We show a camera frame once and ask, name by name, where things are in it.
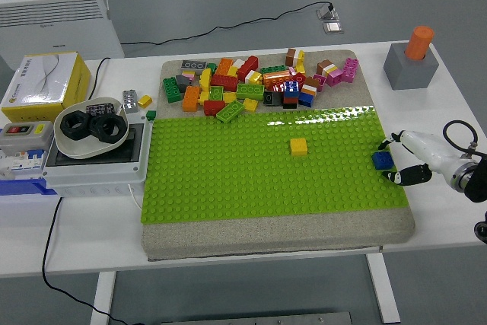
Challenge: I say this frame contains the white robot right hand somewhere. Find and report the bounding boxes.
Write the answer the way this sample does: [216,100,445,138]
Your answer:
[377,129,468,186]

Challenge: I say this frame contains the blue square toy brick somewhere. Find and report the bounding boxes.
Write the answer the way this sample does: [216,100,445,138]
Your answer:
[371,151,395,170]

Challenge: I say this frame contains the yellow square toy brick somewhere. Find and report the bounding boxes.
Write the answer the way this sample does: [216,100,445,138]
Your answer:
[289,138,308,157]

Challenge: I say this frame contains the green studded baseplate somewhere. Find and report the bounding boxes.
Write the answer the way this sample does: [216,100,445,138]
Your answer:
[139,104,408,225]

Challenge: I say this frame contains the grey cube block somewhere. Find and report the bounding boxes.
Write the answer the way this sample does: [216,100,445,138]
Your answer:
[382,43,439,91]

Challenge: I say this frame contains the orange cylinder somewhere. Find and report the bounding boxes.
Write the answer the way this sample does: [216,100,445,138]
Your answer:
[404,26,435,61]

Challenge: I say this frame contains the magenta brick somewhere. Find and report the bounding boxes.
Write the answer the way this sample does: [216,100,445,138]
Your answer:
[341,57,360,84]

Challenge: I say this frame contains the brown and white brick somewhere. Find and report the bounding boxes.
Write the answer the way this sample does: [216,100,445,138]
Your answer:
[316,59,336,76]

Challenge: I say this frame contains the white table leg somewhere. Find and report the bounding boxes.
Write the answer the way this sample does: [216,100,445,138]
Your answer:
[90,271,117,325]
[365,252,402,324]

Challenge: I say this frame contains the metal floor socket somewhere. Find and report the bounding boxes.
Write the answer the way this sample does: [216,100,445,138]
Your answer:
[322,21,345,35]

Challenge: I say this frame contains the orange long glossy brick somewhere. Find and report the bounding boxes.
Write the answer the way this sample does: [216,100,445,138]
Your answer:
[262,71,292,90]

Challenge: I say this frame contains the floor socket with plug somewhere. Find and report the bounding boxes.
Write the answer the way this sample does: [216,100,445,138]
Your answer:
[316,2,340,21]

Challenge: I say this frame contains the grey-brown mat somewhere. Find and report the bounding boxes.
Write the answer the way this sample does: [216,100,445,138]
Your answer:
[140,49,416,262]

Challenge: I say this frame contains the light green long brick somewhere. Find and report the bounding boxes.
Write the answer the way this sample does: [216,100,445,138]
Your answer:
[236,83,266,101]
[215,99,245,123]

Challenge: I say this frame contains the red long brick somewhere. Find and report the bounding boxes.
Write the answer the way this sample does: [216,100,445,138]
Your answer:
[236,55,259,81]
[210,73,240,93]

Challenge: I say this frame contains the yellow curved brick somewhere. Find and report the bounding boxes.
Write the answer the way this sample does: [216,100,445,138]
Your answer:
[199,69,213,92]

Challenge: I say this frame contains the grey flat brick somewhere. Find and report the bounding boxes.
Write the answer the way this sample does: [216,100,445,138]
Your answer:
[180,59,208,73]

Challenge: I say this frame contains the grey slope brick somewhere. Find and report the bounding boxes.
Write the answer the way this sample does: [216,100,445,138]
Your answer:
[175,73,195,93]

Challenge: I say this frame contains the dark green long brick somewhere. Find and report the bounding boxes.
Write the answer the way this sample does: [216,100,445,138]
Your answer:
[162,76,183,104]

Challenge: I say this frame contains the grey brick silver studs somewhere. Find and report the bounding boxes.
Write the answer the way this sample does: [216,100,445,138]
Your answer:
[121,89,139,113]

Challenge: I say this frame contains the black hex nut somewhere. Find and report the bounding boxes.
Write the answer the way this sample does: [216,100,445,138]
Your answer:
[60,110,92,139]
[89,114,125,144]

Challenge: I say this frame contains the small black terminal block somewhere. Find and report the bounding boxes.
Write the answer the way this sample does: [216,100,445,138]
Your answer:
[85,102,115,116]

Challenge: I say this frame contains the white bowl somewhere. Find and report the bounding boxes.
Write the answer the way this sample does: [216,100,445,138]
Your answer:
[53,96,131,161]

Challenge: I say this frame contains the white panel heater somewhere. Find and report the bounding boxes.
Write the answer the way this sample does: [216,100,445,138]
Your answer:
[0,0,126,75]

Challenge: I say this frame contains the yellow and white cardboard box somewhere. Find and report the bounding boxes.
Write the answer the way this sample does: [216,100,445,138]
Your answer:
[1,50,92,124]

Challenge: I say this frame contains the white circuit breaker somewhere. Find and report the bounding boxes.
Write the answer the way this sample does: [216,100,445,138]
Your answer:
[0,148,49,181]

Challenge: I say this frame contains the thin white cable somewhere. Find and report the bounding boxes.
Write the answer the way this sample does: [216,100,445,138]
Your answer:
[127,183,142,210]

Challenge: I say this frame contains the grey electrical enclosure box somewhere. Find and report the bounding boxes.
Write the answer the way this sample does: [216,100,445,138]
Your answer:
[40,122,148,199]

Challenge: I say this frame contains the black power cable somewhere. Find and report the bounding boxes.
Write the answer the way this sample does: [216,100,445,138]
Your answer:
[40,57,134,325]

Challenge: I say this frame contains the grey switch box red button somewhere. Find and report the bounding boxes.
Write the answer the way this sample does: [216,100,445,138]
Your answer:
[0,120,54,151]

